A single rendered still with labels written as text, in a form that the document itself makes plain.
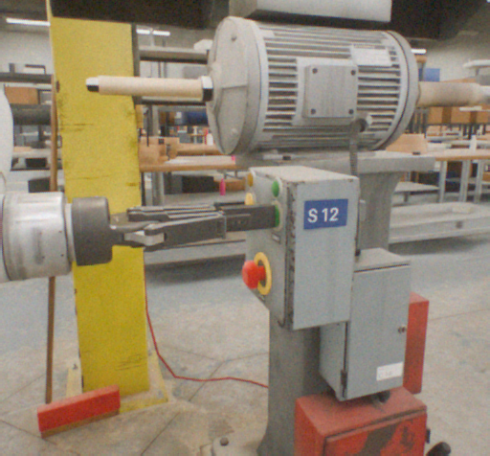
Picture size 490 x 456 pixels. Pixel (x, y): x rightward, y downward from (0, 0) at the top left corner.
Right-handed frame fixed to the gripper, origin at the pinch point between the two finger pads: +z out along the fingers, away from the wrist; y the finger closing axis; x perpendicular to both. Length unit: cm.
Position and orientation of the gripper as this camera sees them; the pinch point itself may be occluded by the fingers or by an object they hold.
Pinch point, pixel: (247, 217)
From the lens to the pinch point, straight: 51.3
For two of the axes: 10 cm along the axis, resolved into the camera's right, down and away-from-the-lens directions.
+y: 3.4, 1.9, -9.2
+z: 9.4, -0.7, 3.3
